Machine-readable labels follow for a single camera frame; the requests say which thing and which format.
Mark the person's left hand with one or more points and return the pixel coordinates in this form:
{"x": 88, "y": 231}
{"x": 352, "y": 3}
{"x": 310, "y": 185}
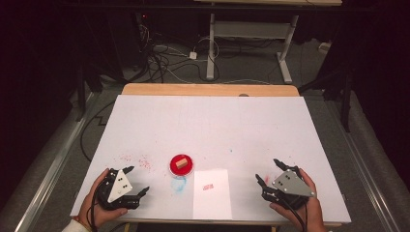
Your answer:
{"x": 90, "y": 214}

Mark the white frame desk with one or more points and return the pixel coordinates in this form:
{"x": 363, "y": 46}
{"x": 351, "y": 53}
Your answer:
{"x": 210, "y": 48}

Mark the white paper sheet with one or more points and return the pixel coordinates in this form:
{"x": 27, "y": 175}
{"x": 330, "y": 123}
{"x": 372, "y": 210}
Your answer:
{"x": 212, "y": 203}

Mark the small white box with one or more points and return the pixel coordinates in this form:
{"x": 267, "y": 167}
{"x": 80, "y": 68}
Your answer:
{"x": 324, "y": 47}

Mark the wooden table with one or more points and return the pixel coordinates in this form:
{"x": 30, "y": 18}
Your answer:
{"x": 209, "y": 89}

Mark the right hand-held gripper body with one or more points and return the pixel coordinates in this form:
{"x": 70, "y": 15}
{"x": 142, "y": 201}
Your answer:
{"x": 290, "y": 185}

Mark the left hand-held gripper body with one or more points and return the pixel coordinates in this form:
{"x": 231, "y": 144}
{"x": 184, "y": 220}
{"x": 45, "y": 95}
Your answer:
{"x": 120, "y": 190}

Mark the black metal stand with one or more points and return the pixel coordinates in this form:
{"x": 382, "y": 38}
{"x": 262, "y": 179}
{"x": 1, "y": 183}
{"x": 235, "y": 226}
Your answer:
{"x": 346, "y": 103}
{"x": 81, "y": 96}

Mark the metal floor rail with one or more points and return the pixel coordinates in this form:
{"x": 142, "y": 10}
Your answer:
{"x": 54, "y": 167}
{"x": 364, "y": 167}

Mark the large white board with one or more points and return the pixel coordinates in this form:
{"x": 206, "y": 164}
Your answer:
{"x": 209, "y": 129}

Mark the small white power adapter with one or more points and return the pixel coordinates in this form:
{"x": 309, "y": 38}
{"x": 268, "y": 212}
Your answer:
{"x": 193, "y": 55}

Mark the person's right hand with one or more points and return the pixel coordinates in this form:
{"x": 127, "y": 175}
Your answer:
{"x": 311, "y": 216}

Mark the round red ink pad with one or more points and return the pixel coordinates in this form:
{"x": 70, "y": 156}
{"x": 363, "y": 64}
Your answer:
{"x": 188, "y": 170}

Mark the small wooden stamp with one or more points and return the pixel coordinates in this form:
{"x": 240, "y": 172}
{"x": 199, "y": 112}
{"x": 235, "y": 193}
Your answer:
{"x": 181, "y": 163}

